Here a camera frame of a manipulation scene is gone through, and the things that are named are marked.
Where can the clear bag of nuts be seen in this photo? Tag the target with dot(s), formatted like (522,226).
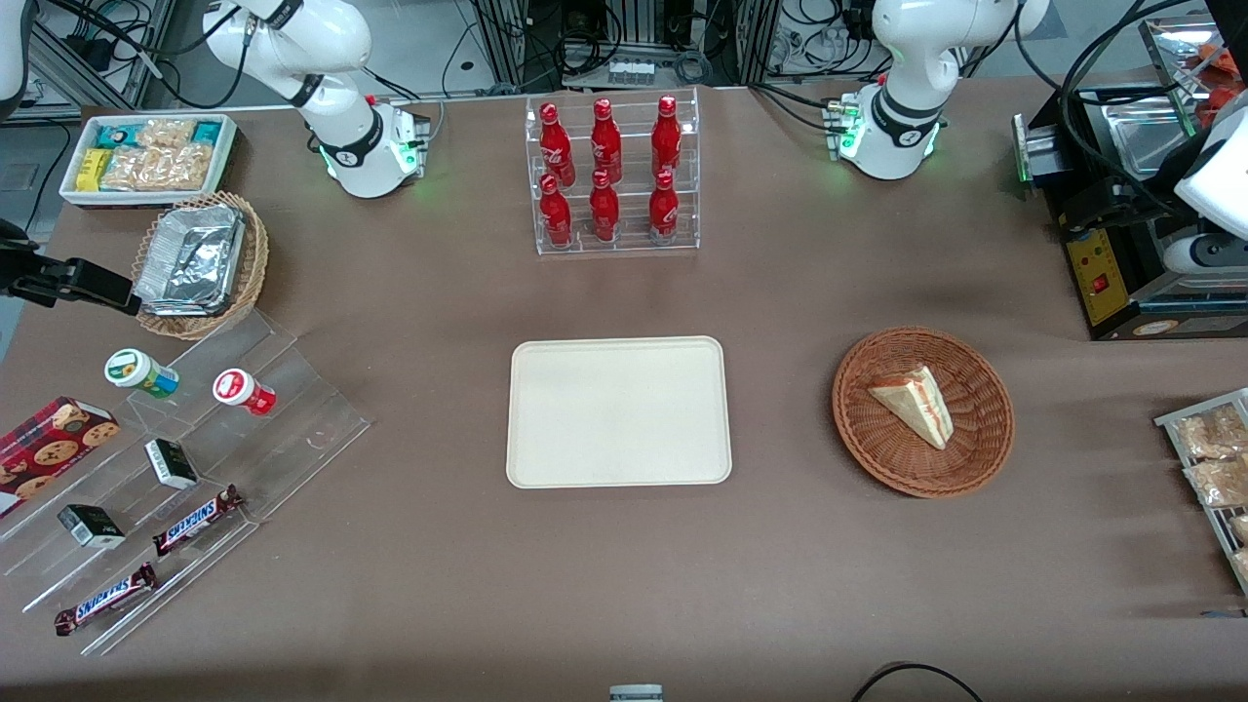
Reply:
(1219,483)
(1214,434)

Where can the small grey device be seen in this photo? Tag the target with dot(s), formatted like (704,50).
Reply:
(636,694)

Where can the tan wicker basket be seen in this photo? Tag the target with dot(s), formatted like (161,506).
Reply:
(255,253)

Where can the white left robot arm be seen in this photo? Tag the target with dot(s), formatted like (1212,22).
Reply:
(892,132)

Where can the steel warmer tray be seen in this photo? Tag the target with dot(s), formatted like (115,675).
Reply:
(1146,136)

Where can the cream plastic tray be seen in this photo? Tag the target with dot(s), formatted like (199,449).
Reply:
(618,411)

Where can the brown round wicker basket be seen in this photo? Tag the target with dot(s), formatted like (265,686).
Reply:
(965,439)

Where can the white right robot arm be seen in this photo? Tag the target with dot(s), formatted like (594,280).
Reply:
(363,146)

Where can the clear acrylic stepped display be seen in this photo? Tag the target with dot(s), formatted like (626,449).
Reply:
(292,419)

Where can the clear acrylic bottle rack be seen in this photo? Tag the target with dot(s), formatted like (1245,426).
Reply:
(634,244)

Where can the red lid yogurt cup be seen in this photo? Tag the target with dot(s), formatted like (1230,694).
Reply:
(239,390)

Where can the red cola bottle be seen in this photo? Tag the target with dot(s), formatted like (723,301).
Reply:
(663,210)
(556,146)
(666,138)
(556,216)
(604,213)
(605,144)

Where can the black food warmer cabinet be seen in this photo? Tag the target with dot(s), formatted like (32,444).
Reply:
(1121,263)

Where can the teal snack packet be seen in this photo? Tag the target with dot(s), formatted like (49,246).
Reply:
(207,133)
(119,135)

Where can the large clear bag of crackers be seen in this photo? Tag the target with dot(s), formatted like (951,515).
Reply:
(161,169)

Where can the yellow snack packet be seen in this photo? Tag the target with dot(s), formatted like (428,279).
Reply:
(93,170)

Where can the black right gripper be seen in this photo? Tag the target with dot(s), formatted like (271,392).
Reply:
(21,274)

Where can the snickers chocolate bar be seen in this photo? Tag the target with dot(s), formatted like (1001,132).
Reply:
(105,599)
(195,522)

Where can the green lid yogurt cup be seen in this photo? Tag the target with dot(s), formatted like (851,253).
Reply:
(136,370)

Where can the triangle sandwich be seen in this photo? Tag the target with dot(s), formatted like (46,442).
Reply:
(916,400)

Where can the red cookie box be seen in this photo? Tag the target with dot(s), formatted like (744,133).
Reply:
(54,450)

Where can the white plastic snack bin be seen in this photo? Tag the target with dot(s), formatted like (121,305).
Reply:
(224,161)

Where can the stacked aluminium foil trays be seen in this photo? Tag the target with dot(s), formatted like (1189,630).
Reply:
(190,261)

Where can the white power strip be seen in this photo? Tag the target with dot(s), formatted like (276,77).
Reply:
(631,71)

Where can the small black carton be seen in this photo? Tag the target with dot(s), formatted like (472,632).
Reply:
(91,526)
(171,464)

